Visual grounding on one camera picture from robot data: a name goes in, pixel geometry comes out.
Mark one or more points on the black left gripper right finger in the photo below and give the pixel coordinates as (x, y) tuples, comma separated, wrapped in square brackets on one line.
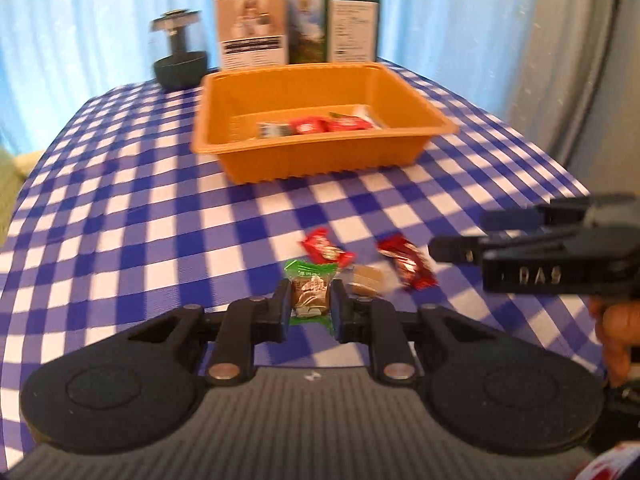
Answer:
[(482, 385)]

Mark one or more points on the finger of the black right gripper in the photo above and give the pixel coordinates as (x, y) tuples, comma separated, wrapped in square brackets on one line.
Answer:
[(459, 249), (512, 219)]

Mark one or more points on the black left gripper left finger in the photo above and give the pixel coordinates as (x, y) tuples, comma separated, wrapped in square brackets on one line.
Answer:
[(140, 385)]

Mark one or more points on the dark red foil candy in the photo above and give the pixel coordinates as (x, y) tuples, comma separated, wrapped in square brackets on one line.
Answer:
[(411, 265)]

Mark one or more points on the clear beige candy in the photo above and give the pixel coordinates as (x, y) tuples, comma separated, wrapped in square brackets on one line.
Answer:
[(370, 280)]

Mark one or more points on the red round-logo candy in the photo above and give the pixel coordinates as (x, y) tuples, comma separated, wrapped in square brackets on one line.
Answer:
[(321, 250)]

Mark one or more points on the green nut candy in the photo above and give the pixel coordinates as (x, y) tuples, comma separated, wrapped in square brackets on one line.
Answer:
[(311, 292)]

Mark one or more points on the right hand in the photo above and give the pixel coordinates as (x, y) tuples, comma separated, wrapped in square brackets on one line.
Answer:
[(618, 330)]

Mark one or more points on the red patterned sleeve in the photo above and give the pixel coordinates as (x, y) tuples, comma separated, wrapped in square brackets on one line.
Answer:
[(619, 463)]

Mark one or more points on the grey curtain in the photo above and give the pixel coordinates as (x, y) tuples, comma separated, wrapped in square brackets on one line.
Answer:
[(577, 95)]

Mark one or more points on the blue white checkered tablecloth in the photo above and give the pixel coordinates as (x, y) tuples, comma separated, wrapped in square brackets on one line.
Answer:
[(120, 221)]

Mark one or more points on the red rectangular candy packet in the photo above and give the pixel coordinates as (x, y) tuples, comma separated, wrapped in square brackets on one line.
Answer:
[(342, 122)]

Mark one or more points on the red square candy packet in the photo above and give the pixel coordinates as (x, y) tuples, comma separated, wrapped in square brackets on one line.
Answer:
[(310, 124)]

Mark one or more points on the orange plastic tray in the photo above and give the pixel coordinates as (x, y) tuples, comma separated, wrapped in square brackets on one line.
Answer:
[(232, 104)]

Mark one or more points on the grey seaweed snack packet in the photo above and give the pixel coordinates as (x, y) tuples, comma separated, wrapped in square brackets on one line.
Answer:
[(269, 130)]

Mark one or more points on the green sofa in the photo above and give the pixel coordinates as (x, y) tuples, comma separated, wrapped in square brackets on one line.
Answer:
[(14, 170)]

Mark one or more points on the green milk carton box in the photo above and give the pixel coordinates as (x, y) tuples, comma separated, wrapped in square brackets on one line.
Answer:
[(333, 31)]

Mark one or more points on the white humidifier box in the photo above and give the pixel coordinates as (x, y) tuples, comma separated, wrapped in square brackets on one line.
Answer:
[(251, 33)]

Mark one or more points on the dark glass humidifier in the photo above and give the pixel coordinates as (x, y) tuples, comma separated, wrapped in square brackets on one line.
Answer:
[(178, 50)]

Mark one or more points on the blue star curtain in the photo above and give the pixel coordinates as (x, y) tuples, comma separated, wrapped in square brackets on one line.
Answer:
[(57, 54)]

